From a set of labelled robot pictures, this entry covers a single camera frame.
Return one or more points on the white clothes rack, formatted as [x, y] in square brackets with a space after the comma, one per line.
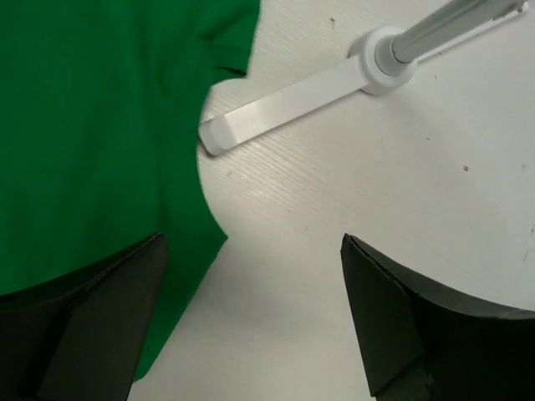
[378, 62]

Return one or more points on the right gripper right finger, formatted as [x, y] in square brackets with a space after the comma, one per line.
[422, 340]

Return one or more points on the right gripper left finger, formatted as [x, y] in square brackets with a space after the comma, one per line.
[80, 336]

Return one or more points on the green t shirt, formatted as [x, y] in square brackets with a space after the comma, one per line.
[100, 107]

